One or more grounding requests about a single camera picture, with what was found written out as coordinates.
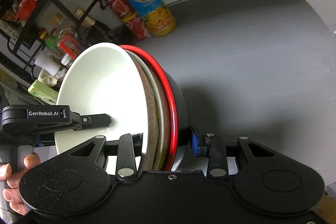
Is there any brown speckled bowl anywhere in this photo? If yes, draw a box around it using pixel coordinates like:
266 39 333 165
127 50 169 171

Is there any person's left hand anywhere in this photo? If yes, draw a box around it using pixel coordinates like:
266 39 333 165
1 153 41 215

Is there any green cardboard box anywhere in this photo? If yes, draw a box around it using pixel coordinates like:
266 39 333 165
28 80 58 105

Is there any red soda can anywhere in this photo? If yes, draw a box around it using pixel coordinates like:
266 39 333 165
105 0 135 20
122 12 150 40

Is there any black wire kitchen rack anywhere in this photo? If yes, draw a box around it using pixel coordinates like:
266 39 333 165
0 0 121 70

